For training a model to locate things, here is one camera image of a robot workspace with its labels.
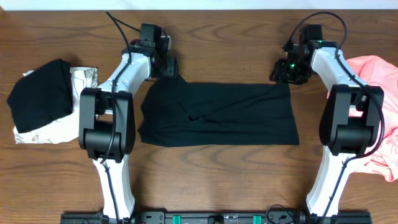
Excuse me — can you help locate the black t-shirt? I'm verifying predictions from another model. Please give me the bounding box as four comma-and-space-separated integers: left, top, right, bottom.
138, 77, 300, 147

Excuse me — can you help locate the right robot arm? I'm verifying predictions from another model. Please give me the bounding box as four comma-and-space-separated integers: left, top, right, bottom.
270, 24, 384, 223

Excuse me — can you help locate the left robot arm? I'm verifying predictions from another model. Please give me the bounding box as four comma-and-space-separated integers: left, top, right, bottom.
78, 23, 178, 223

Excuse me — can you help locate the pink t-shirt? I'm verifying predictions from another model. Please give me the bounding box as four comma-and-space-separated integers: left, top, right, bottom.
347, 55, 397, 182

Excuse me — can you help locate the white patterned folded garment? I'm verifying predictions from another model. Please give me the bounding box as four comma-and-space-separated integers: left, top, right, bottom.
13, 67, 98, 144

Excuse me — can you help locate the folded black garment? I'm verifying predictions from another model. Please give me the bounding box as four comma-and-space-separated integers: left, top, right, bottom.
7, 59, 73, 133

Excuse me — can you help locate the right black cable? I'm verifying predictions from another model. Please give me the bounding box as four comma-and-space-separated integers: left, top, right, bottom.
282, 11, 386, 223

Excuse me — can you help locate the black cable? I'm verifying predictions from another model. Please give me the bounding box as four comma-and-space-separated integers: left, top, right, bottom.
99, 10, 142, 224
282, 11, 386, 223

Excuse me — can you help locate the left black cable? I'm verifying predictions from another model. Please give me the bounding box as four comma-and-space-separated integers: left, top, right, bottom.
99, 10, 142, 224

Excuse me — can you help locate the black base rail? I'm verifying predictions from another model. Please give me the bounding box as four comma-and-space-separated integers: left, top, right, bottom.
60, 209, 373, 224

